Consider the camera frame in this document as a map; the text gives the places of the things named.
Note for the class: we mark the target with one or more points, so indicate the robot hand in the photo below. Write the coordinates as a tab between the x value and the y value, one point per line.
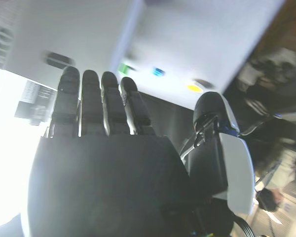
108	177

